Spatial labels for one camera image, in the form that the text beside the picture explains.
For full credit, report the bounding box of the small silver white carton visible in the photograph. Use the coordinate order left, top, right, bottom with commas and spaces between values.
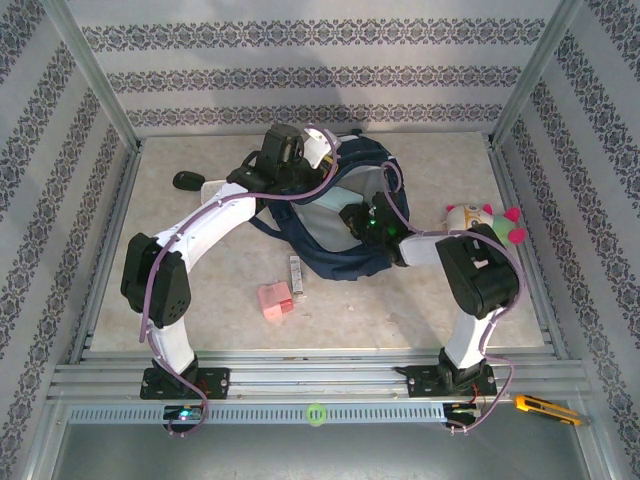
288, 254, 307, 302

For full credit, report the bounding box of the pink plastic box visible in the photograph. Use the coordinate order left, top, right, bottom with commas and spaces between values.
257, 280, 296, 322

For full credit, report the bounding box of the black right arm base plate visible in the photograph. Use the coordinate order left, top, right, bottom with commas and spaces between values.
407, 364, 499, 400

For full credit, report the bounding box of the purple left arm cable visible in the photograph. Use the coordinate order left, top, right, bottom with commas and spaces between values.
141, 123, 344, 439

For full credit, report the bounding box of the aluminium frame post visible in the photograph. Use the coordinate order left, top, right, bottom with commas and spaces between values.
42, 0, 144, 151
489, 0, 596, 149

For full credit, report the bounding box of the perforated metal cable tray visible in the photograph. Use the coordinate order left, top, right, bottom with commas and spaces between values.
66, 403, 447, 425

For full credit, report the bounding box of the small circuit board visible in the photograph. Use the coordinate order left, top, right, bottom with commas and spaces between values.
444, 403, 484, 419
163, 405, 204, 422

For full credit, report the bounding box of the aluminium front rail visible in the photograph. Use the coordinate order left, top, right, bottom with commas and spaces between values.
47, 348, 594, 401

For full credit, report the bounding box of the white green pink plush toy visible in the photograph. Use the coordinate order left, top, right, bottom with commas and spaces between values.
444, 202, 528, 248

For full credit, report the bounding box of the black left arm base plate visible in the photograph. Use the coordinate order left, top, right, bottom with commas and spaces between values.
139, 367, 231, 401

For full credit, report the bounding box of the white square alarm clock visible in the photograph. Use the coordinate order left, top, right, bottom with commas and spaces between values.
199, 179, 224, 204

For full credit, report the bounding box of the navy blue backpack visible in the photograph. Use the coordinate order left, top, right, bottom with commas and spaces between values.
249, 129, 417, 282

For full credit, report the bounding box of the gray metal base panel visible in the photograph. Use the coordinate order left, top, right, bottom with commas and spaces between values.
49, 422, 614, 480

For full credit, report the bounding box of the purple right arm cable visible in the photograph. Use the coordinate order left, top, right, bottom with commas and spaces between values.
381, 159, 524, 435

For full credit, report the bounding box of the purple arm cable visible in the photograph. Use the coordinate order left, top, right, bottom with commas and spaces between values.
141, 123, 344, 439
381, 159, 524, 435

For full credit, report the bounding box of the black computer mouse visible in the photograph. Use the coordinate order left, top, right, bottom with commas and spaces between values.
172, 170, 207, 192

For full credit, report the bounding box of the yellow utility knife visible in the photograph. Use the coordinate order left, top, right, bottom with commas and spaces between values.
514, 393, 585, 427

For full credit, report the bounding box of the aluminium side rail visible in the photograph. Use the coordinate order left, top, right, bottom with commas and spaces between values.
485, 142, 569, 359
67, 142, 144, 364

